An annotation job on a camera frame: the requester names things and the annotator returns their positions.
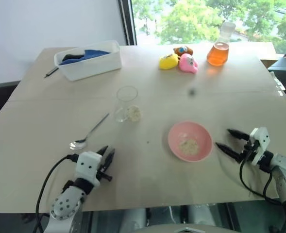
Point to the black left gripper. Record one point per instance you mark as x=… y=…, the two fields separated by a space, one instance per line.
x=104 y=171

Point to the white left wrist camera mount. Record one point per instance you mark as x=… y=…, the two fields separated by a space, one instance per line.
x=88 y=167

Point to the pale green food lump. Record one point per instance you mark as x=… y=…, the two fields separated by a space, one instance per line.
x=134 y=112

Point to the black window frame post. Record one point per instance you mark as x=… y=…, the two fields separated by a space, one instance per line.
x=127 y=21

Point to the blue cloth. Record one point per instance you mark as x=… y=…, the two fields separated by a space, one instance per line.
x=91 y=54

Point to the pink bowl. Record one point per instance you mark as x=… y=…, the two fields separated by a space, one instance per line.
x=202 y=136

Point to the clear plastic cup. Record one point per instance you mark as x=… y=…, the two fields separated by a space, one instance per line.
x=127 y=97

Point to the white plastic bin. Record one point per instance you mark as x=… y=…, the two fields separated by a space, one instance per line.
x=91 y=68

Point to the metal spoon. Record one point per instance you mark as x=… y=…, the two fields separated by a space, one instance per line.
x=78 y=144

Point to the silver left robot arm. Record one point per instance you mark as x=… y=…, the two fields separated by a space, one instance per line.
x=65 y=206

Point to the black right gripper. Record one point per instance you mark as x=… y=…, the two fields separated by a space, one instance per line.
x=248 y=149

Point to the white power strip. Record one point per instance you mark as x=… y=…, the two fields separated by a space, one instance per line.
x=277 y=83

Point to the brown plush toy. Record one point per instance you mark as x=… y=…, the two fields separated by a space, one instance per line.
x=184 y=50

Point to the yellow plush toy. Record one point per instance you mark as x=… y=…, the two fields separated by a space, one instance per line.
x=168 y=63

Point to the glass flask with orange liquid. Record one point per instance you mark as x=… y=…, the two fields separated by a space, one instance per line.
x=218 y=54

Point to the pale green food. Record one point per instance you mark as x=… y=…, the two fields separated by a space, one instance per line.
x=187 y=146

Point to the pink plush toy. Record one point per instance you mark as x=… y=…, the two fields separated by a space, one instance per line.
x=187 y=64

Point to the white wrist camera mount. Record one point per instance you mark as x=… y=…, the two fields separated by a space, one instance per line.
x=88 y=167
x=261 y=140

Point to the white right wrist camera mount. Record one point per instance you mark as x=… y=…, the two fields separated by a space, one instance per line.
x=261 y=140

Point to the black pen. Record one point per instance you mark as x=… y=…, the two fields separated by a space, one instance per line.
x=51 y=72

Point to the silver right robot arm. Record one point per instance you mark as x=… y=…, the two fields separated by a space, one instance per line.
x=283 y=162

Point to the black object in bin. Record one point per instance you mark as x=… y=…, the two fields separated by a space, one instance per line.
x=71 y=57

